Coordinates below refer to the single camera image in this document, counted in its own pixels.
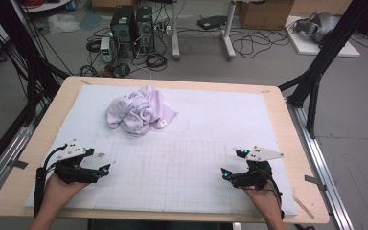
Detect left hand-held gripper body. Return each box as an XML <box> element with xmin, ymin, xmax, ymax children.
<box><xmin>53</xmin><ymin>139</ymin><xmax>101</xmax><ymax>185</ymax></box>

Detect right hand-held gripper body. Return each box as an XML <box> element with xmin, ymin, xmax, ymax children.
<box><xmin>231</xmin><ymin>145</ymin><xmax>285</xmax><ymax>192</ymax></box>

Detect lilac printed towel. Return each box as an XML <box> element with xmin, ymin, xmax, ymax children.
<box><xmin>104</xmin><ymin>83</ymin><xmax>179</xmax><ymax>138</ymax></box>

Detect person's left hand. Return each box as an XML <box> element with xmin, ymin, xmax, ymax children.
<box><xmin>42</xmin><ymin>173</ymin><xmax>89</xmax><ymax>216</ymax></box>

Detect person's right hand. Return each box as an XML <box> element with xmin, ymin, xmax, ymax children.
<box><xmin>242</xmin><ymin>183</ymin><xmax>284</xmax><ymax>220</ymax></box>

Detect black tape piece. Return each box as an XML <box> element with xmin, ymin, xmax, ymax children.
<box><xmin>304</xmin><ymin>174</ymin><xmax>328</xmax><ymax>192</ymax></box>
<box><xmin>8</xmin><ymin>158</ymin><xmax>30</xmax><ymax>170</ymax></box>

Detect white foam mat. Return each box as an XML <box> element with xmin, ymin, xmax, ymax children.
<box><xmin>23</xmin><ymin>83</ymin><xmax>299</xmax><ymax>217</ymax></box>

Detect white power unit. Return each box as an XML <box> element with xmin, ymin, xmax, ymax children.
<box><xmin>100</xmin><ymin>36</ymin><xmax>113</xmax><ymax>63</ymax></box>

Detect white desk leg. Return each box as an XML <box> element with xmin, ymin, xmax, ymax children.
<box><xmin>221</xmin><ymin>0</ymin><xmax>238</xmax><ymax>61</ymax></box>
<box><xmin>170</xmin><ymin>0</ymin><xmax>182</xmax><ymax>62</ymax></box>

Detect white floor board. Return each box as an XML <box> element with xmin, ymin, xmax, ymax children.
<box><xmin>285</xmin><ymin>15</ymin><xmax>361</xmax><ymax>58</ymax></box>

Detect large black computer tower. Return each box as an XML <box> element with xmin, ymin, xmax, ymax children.
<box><xmin>109</xmin><ymin>5</ymin><xmax>137</xmax><ymax>59</ymax></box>

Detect clear plastic bag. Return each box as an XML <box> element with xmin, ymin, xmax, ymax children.
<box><xmin>47</xmin><ymin>12</ymin><xmax>81</xmax><ymax>35</ymax></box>

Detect teal floor sheet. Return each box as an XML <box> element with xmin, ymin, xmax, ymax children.
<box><xmin>79</xmin><ymin>9</ymin><xmax>105</xmax><ymax>32</ymax></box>

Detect black flat laptop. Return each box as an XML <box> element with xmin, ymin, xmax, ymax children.
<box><xmin>196</xmin><ymin>14</ymin><xmax>228</xmax><ymax>31</ymax></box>

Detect slim black computer tower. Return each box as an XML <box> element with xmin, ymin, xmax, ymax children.
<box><xmin>135</xmin><ymin>6</ymin><xmax>156</xmax><ymax>54</ymax></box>

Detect brown cardboard box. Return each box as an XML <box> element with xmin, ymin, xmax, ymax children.
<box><xmin>238</xmin><ymin>0</ymin><xmax>295</xmax><ymax>31</ymax></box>

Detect grey headset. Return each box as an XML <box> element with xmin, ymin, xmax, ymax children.
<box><xmin>294</xmin><ymin>11</ymin><xmax>341</xmax><ymax>44</ymax></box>

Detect pale cardboard box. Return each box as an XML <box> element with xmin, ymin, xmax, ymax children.
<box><xmin>290</xmin><ymin>0</ymin><xmax>355</xmax><ymax>17</ymax></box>

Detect aluminium rail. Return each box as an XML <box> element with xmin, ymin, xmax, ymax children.
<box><xmin>287</xmin><ymin>101</ymin><xmax>355</xmax><ymax>230</ymax></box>
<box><xmin>0</xmin><ymin>122</ymin><xmax>36</xmax><ymax>209</ymax></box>

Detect coiled black cable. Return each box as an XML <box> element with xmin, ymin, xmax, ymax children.
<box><xmin>79</xmin><ymin>64</ymin><xmax>98</xmax><ymax>78</ymax></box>
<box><xmin>145</xmin><ymin>52</ymin><xmax>169</xmax><ymax>72</ymax></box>
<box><xmin>85</xmin><ymin>37</ymin><xmax>102</xmax><ymax>54</ymax></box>

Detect white floor cable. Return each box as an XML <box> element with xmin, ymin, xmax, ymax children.
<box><xmin>129</xmin><ymin>58</ymin><xmax>153</xmax><ymax>80</ymax></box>

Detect black frame post with cables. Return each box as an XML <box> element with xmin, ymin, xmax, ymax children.
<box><xmin>0</xmin><ymin>0</ymin><xmax>72</xmax><ymax>127</ymax></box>

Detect long black floor cable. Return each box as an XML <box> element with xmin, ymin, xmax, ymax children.
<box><xmin>231</xmin><ymin>28</ymin><xmax>290</xmax><ymax>59</ymax></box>

